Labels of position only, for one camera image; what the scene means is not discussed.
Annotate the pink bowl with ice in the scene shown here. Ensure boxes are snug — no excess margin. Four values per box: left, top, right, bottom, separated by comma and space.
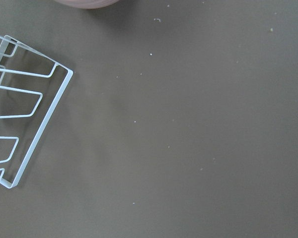
55, 0, 119, 9

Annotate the white wire cup rack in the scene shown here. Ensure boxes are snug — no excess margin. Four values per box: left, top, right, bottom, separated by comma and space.
0, 35, 73, 189

